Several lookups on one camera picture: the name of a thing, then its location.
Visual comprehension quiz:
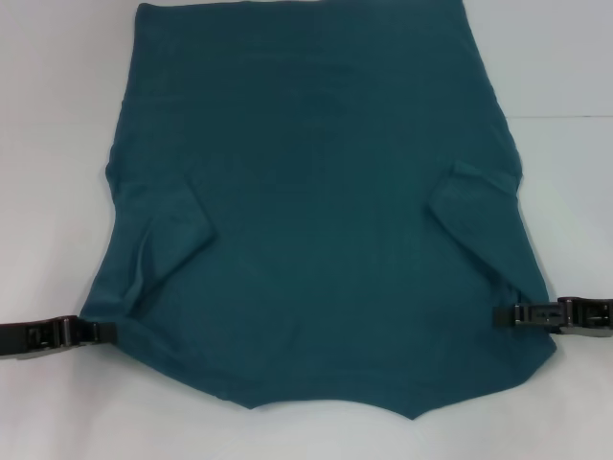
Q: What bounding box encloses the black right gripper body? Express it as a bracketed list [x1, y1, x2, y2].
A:
[558, 296, 613, 336]

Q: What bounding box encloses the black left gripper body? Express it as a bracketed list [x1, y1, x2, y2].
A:
[0, 314, 79, 362]

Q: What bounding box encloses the teal blue t-shirt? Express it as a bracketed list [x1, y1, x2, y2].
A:
[79, 0, 560, 423]

